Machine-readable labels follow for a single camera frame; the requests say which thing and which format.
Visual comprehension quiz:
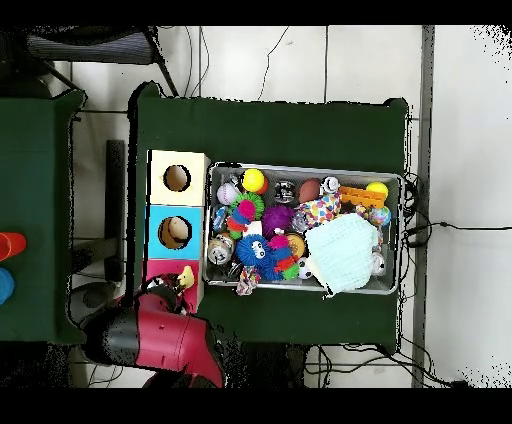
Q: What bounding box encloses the yellow smooth ball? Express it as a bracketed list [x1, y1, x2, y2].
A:
[241, 168, 266, 193]

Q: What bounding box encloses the white baseball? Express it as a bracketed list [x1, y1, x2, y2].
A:
[216, 182, 240, 206]

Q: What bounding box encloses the side table green cloth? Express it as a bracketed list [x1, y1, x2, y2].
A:
[0, 89, 91, 346]

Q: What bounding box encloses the colourful knotted rope toy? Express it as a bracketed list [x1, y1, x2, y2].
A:
[235, 266, 262, 297]

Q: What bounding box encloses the crushed drink can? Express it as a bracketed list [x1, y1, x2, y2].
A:
[206, 234, 235, 266]

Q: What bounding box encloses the silver wire mesh bin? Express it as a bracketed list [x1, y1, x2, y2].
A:
[202, 161, 403, 296]

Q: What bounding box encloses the black power cable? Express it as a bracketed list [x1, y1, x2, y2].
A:
[403, 220, 512, 246]

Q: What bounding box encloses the polka dot cloth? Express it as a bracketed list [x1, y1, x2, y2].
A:
[297, 191, 343, 230]

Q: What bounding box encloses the pink blue orange spiky caterpillar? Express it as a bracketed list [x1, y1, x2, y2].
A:
[226, 199, 259, 240]

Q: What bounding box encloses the black striped chair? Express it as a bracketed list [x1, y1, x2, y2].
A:
[23, 25, 180, 98]

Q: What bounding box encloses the mint green knitted cloth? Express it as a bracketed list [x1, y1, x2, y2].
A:
[305, 212, 381, 297]

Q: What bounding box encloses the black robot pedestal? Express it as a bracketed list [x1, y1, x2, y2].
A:
[223, 341, 309, 388]

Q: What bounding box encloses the thin black floor cable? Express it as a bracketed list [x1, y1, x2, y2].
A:
[256, 25, 290, 102]

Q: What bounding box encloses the dark green table cloth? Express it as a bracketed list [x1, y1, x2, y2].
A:
[126, 81, 411, 355]

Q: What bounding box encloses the purple spiky ball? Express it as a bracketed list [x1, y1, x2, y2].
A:
[261, 204, 296, 238]

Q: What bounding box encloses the yellow plush duck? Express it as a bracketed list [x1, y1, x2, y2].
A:
[177, 265, 196, 290]

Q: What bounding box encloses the blue plastic cup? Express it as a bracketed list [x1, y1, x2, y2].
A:
[0, 267, 16, 306]

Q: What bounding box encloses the long orange plastic block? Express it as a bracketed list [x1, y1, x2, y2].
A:
[338, 186, 390, 210]

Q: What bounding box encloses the wooden box with three holes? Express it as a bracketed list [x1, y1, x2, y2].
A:
[139, 149, 211, 314]

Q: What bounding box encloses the blue spiky toy with eyes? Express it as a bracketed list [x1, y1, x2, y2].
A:
[234, 233, 273, 268]

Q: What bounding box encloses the dark grey floor object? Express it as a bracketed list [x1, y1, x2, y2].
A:
[66, 280, 118, 321]

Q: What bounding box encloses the red plastic cup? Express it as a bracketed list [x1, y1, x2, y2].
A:
[0, 232, 28, 262]

